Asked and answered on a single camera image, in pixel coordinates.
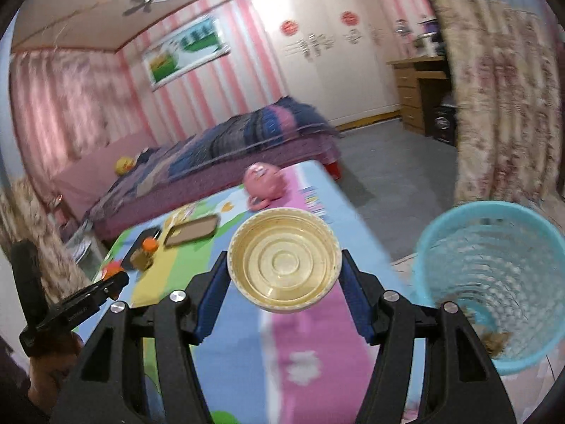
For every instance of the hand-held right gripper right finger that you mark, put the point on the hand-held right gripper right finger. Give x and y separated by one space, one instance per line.
357 300

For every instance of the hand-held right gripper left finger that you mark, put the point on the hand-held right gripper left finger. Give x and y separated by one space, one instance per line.
216 300

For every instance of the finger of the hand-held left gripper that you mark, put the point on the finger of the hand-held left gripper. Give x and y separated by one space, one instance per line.
84 307
28 282

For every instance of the orange plush toy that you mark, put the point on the orange plush toy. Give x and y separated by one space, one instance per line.
112 269

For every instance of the cream plastic bowl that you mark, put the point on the cream plastic bowl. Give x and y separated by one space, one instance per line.
284 260

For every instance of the small bottle orange cap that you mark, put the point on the small bottle orange cap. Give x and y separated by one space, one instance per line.
143 254

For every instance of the brown paper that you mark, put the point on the brown paper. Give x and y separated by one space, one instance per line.
490 335

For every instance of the light blue plastic basket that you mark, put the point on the light blue plastic basket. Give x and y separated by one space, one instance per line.
521 274

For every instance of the person's left hand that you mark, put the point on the person's left hand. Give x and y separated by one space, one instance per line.
50 371

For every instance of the blue floral curtain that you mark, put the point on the blue floral curtain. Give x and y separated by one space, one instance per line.
507 97
31 229

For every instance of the white chair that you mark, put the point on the white chair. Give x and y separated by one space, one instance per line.
81 247

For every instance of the tan phone case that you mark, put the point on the tan phone case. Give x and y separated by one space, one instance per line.
192 231

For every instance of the pink headboard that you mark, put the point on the pink headboard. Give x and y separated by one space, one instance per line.
88 176

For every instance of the pink mug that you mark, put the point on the pink mug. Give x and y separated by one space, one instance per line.
265 183

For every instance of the bed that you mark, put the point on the bed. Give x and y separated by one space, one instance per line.
212 163

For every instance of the yellow duck plush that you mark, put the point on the yellow duck plush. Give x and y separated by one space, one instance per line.
124 165

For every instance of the patchwork quilt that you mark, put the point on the patchwork quilt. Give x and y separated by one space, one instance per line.
229 141

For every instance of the long pink curtain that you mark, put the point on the long pink curtain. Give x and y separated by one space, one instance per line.
66 106

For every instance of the black box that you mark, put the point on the black box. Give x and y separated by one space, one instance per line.
443 123

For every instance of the wooden desk with drawers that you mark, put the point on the wooden desk with drawers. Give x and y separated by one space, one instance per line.
412 92

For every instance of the white wardrobe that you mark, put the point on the white wardrobe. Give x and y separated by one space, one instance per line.
326 66

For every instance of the red paper decal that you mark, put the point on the red paper decal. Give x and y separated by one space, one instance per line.
288 27
348 17

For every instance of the large framed wall photo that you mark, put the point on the large framed wall photo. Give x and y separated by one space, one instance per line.
185 51

